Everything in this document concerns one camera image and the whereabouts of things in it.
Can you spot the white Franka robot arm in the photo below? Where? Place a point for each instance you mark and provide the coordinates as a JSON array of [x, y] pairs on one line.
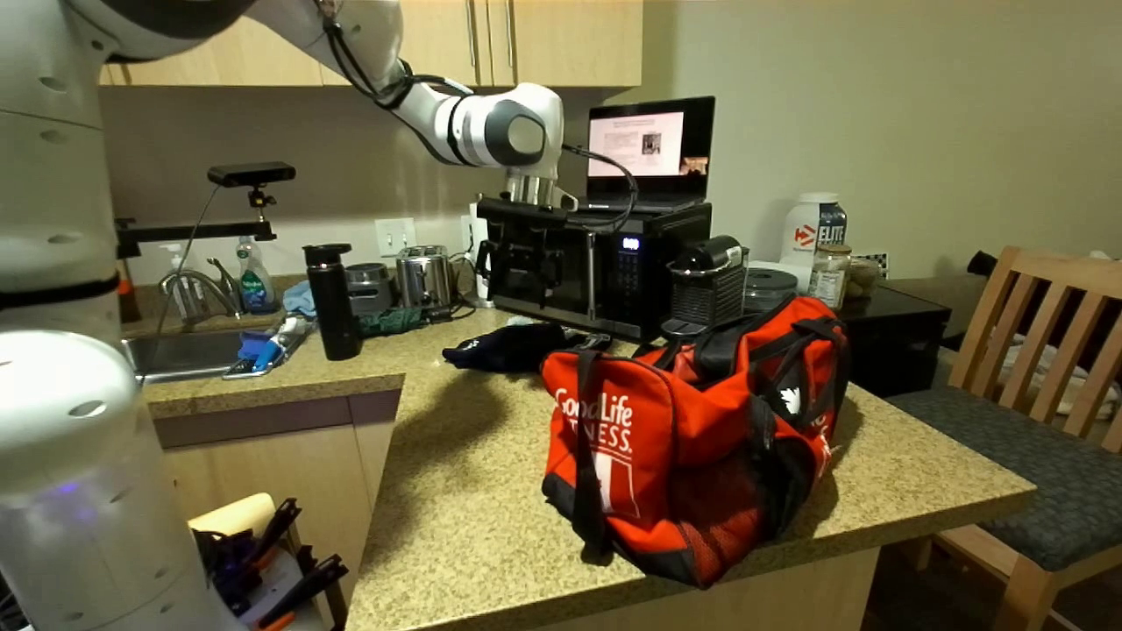
[[56, 468]]

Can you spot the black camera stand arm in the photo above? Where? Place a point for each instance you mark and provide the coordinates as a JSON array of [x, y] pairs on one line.
[[186, 232]]

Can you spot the wooden base cabinet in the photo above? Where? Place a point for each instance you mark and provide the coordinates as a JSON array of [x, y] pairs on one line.
[[283, 468]]

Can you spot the blue dish scrubber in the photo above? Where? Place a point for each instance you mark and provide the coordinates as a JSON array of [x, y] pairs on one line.
[[265, 352]]

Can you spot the glass jar with lid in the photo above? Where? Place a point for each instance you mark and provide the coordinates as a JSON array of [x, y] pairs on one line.
[[827, 280]]

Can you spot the grey round lidded container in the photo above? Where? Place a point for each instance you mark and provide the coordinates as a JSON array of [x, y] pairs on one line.
[[771, 285]]

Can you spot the black microwave oven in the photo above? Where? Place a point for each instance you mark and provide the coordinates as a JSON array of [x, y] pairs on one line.
[[636, 275]]

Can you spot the black thermos bottle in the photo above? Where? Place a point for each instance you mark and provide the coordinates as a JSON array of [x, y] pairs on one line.
[[333, 304]]

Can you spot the black capsule coffee machine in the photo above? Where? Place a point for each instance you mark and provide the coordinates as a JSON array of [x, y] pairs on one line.
[[706, 285]]

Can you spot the steel kitchen sink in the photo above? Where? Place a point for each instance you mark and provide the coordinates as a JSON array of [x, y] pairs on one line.
[[186, 352]]

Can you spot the small dark jar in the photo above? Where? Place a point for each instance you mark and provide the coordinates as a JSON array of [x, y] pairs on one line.
[[866, 275]]

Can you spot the grey chair seat cushion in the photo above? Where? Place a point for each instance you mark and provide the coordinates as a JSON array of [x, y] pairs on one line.
[[1027, 468]]

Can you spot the metal sink faucet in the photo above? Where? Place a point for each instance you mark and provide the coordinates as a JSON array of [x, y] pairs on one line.
[[186, 294]]

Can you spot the light blue cloth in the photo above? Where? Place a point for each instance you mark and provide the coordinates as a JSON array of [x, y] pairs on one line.
[[294, 299]]

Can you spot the steel kettle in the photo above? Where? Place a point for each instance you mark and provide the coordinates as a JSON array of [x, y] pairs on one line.
[[422, 283]]

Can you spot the black stereo camera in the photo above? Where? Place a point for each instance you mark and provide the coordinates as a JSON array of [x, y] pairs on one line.
[[249, 172]]

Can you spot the small monitor screen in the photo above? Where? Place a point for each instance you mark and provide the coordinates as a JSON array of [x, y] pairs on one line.
[[653, 146]]

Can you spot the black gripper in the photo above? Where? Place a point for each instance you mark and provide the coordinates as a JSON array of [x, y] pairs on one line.
[[526, 250]]

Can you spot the clear dish soap bottle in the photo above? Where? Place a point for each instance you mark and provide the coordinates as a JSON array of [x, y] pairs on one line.
[[255, 285]]

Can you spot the orange duffel bag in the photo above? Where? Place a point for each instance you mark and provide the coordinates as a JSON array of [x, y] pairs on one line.
[[678, 445]]

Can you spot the white supplement jar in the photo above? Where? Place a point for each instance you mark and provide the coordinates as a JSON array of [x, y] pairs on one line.
[[808, 241]]

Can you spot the wooden slatted chair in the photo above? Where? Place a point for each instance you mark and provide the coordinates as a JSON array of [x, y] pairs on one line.
[[1027, 304]]

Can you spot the white wall outlet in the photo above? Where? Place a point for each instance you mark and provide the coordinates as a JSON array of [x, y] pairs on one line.
[[394, 238]]

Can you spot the black box cabinet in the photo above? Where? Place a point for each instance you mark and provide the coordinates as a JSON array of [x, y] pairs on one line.
[[895, 338]]

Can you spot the container of black tools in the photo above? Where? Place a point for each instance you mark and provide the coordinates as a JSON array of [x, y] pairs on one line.
[[249, 565]]

